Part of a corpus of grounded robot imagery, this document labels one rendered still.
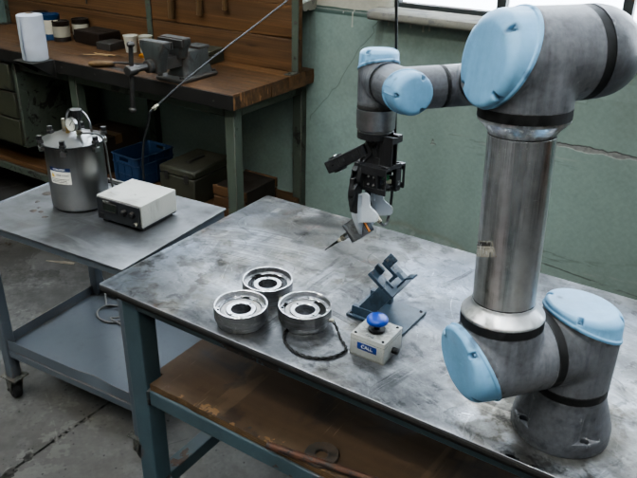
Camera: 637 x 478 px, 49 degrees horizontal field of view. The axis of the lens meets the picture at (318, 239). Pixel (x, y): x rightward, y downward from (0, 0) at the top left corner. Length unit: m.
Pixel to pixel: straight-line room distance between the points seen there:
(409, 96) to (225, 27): 2.14
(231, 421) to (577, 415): 0.73
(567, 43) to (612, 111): 1.83
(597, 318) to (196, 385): 0.93
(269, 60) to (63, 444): 1.76
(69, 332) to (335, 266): 1.19
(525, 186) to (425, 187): 2.13
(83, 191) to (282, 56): 1.25
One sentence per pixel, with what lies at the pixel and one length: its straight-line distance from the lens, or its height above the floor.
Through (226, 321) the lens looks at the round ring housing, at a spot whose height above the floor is 0.83.
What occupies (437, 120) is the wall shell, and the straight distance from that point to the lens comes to 2.91.
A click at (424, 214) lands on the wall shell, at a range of 3.07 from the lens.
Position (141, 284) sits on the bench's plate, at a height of 0.80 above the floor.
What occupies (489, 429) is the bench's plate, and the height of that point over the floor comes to 0.80.
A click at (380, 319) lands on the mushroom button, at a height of 0.87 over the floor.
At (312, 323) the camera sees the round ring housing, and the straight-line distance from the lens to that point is 1.33.
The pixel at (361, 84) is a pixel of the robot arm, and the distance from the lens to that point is 1.32.
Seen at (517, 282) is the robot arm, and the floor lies 1.11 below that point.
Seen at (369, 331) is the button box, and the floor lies 0.85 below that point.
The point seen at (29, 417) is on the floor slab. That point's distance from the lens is 2.54.
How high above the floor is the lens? 1.56
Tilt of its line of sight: 26 degrees down
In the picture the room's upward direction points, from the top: 1 degrees clockwise
